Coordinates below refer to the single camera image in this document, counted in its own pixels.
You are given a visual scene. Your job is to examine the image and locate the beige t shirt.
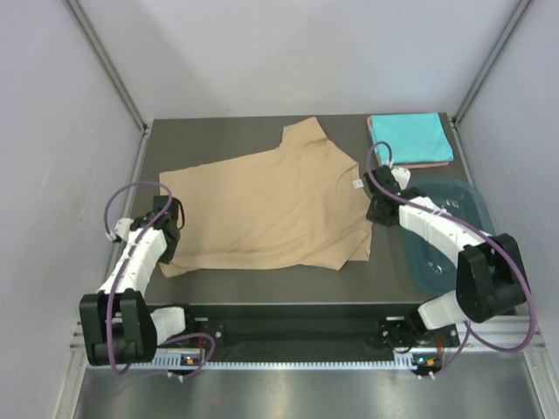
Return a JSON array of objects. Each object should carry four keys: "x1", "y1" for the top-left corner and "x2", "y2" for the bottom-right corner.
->
[{"x1": 159, "y1": 117, "x2": 372, "y2": 278}]

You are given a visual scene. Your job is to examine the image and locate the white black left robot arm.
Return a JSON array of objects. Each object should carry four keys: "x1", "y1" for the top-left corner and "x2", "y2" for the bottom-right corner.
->
[{"x1": 79, "y1": 196, "x2": 198, "y2": 367}]

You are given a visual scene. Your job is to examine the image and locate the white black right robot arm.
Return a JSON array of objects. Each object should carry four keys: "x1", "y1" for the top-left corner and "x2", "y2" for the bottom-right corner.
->
[{"x1": 367, "y1": 166, "x2": 535, "y2": 346}]

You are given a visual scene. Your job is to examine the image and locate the teal plastic bin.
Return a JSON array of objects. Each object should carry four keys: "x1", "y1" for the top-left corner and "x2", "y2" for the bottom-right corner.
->
[{"x1": 403, "y1": 178, "x2": 494, "y2": 296}]

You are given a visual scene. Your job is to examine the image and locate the folded turquoise t shirt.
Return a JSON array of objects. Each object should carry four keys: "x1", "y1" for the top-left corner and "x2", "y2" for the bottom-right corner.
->
[{"x1": 369, "y1": 112, "x2": 454, "y2": 166}]

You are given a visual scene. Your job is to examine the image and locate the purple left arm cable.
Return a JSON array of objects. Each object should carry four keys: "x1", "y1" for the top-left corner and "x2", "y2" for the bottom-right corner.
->
[{"x1": 103, "y1": 182, "x2": 216, "y2": 383}]

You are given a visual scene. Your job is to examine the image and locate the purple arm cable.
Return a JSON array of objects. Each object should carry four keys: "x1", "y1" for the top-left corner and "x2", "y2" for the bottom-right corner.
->
[
  {"x1": 364, "y1": 141, "x2": 536, "y2": 379},
  {"x1": 103, "y1": 182, "x2": 216, "y2": 383}
]

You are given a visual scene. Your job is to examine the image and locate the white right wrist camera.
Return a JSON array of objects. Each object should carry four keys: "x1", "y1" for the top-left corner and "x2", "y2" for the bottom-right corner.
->
[{"x1": 390, "y1": 166, "x2": 411, "y2": 189}]

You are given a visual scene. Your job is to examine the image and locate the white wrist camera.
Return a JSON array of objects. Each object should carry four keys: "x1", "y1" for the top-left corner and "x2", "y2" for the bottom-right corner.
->
[
  {"x1": 106, "y1": 217, "x2": 134, "y2": 243},
  {"x1": 390, "y1": 166, "x2": 411, "y2": 189}
]

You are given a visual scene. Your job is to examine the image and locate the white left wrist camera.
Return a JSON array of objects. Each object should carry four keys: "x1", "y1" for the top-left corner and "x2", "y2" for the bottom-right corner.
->
[{"x1": 106, "y1": 217, "x2": 134, "y2": 243}]

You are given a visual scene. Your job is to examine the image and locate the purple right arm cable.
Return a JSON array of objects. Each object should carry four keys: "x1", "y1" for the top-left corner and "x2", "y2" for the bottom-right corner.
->
[{"x1": 364, "y1": 141, "x2": 536, "y2": 379}]

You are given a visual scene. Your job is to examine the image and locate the grey slotted cable duct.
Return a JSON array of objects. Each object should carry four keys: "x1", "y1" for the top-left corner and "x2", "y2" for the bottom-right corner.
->
[{"x1": 136, "y1": 352, "x2": 437, "y2": 371}]

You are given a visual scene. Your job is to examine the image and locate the aluminium front frame rail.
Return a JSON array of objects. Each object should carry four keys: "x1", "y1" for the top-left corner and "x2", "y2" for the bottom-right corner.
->
[{"x1": 70, "y1": 315, "x2": 546, "y2": 352}]

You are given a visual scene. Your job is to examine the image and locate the left aluminium corner post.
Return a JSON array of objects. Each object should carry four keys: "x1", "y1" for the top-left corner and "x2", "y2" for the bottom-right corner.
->
[{"x1": 62, "y1": 0, "x2": 148, "y2": 132}]

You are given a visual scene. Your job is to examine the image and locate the aluminium corner post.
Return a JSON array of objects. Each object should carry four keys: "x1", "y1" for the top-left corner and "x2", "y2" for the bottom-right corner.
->
[
  {"x1": 451, "y1": 0, "x2": 535, "y2": 127},
  {"x1": 62, "y1": 0, "x2": 148, "y2": 132}
]

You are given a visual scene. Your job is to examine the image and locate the right aluminium corner post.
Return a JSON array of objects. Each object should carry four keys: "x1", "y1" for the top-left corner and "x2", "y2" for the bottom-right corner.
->
[{"x1": 451, "y1": 0, "x2": 535, "y2": 127}]

